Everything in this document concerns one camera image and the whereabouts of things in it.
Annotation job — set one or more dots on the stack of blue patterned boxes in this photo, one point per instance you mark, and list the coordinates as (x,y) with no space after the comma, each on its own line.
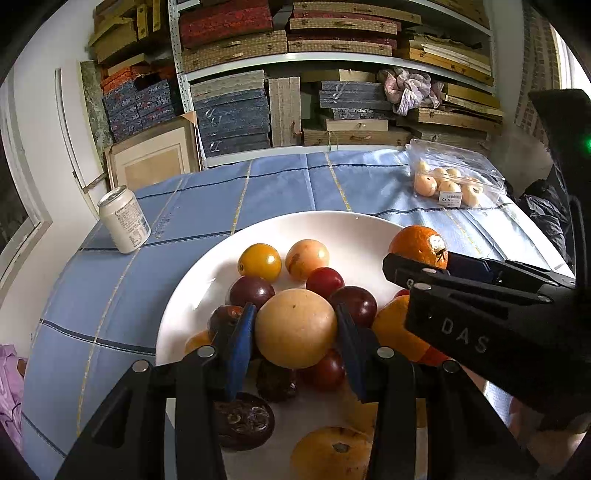
(138,106)

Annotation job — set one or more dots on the stack of woven tan boxes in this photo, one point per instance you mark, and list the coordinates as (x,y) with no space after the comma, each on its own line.
(231,53)

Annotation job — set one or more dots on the white framed window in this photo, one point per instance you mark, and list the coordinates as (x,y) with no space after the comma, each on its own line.
(14,217)

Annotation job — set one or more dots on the pink white cloth bundle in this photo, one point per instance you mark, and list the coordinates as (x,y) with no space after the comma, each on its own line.
(406,90)

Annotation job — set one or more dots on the dark red plum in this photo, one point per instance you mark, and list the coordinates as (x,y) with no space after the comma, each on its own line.
(353,304)
(251,291)

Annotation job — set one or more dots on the pale grey wooden box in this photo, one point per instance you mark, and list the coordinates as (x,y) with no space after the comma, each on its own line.
(226,85)

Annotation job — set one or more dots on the bright window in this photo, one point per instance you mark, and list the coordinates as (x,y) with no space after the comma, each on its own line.
(575,60)

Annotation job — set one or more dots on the stack of olive wooden boxes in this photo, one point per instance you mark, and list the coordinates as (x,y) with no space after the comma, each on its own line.
(124,37)

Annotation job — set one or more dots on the stack of yellow wooden boxes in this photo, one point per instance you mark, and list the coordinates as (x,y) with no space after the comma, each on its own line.
(452,60)

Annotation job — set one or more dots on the light wooden box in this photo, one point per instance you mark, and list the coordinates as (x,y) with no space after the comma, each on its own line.
(355,136)

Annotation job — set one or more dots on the orange tangerine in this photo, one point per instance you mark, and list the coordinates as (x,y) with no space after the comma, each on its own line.
(418,247)
(397,330)

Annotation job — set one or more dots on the upright grey wooden box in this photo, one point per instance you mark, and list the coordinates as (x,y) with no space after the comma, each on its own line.
(284,110)

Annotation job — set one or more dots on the black bag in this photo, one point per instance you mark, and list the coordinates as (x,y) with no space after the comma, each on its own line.
(545,212)

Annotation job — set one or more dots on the orange patterned box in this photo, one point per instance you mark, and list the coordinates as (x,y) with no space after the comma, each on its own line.
(120,76)

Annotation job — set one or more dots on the blue checked tablecloth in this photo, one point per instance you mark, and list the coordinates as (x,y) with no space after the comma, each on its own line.
(277,184)

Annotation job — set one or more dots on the patterned beige curtain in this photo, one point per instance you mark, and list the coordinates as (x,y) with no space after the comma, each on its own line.
(535,69)

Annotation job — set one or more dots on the round orange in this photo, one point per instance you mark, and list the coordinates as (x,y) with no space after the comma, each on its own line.
(198,342)

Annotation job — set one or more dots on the pale yellow orange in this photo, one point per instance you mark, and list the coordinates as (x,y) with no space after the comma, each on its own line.
(295,327)

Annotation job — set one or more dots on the white wooden board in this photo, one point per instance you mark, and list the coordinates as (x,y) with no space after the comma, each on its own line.
(69,120)

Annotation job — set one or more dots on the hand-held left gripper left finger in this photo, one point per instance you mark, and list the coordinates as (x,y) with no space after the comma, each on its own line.
(240,355)

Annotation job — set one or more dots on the white oval plate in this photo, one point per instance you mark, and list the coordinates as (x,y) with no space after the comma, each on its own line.
(207,277)

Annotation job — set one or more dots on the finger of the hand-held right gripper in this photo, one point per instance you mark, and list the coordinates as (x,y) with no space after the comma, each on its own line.
(461,314)
(466,266)

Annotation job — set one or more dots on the white drink can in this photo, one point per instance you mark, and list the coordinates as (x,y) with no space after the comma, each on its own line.
(127,221)

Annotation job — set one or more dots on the pack of small pale apricots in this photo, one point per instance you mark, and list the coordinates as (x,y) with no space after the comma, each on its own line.
(425,184)

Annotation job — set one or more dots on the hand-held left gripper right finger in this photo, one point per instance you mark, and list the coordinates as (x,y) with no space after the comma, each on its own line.
(355,364)

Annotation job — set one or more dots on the clear plastic clamshell box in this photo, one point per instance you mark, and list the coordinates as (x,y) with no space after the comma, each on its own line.
(461,154)

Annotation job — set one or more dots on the white metal shelf rack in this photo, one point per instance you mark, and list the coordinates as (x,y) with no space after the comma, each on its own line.
(277,60)

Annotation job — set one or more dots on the stack of dark blue boxes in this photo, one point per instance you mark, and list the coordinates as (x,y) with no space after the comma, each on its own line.
(231,120)

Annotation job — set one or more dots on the stack of slate blue boxes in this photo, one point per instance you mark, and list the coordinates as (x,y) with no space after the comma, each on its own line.
(351,97)

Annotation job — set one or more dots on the yellow-orange persimmon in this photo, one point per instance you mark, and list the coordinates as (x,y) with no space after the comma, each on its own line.
(332,454)

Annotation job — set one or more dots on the mottled green panel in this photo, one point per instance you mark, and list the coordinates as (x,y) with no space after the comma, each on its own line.
(94,106)

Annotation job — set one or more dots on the small yellow tomato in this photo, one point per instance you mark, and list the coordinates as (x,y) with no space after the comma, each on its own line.
(259,262)

